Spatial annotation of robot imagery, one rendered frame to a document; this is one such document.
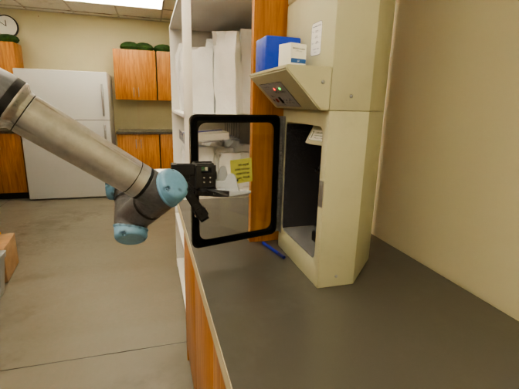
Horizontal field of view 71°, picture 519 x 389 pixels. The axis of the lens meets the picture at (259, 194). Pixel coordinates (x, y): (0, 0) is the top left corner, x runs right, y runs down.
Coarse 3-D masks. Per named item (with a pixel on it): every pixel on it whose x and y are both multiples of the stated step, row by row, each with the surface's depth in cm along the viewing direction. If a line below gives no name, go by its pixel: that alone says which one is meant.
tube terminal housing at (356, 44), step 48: (336, 0) 81; (384, 0) 87; (336, 48) 84; (384, 48) 95; (336, 96) 86; (384, 96) 104; (336, 144) 89; (336, 192) 93; (288, 240) 118; (336, 240) 96
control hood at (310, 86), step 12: (264, 72) 97; (276, 72) 88; (288, 72) 82; (300, 72) 82; (312, 72) 83; (324, 72) 84; (288, 84) 89; (300, 84) 83; (312, 84) 84; (324, 84) 85; (300, 96) 89; (312, 96) 85; (324, 96) 86; (288, 108) 106; (300, 108) 96; (312, 108) 89; (324, 108) 86
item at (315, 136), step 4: (312, 128) 104; (316, 128) 101; (320, 128) 100; (312, 132) 102; (316, 132) 100; (320, 132) 99; (308, 136) 104; (312, 136) 101; (316, 136) 100; (320, 136) 99; (308, 140) 103; (312, 140) 101; (316, 140) 99; (320, 140) 98; (316, 144) 99; (320, 144) 98
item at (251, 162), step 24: (216, 144) 106; (240, 144) 110; (264, 144) 115; (216, 168) 108; (240, 168) 112; (264, 168) 117; (264, 192) 119; (216, 216) 111; (240, 216) 116; (264, 216) 121
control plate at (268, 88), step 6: (264, 84) 104; (270, 84) 100; (276, 84) 95; (282, 84) 92; (264, 90) 109; (270, 90) 104; (276, 90) 100; (282, 90) 96; (270, 96) 110; (276, 96) 105; (282, 96) 100; (288, 96) 96; (276, 102) 109; (288, 102) 100; (294, 102) 96
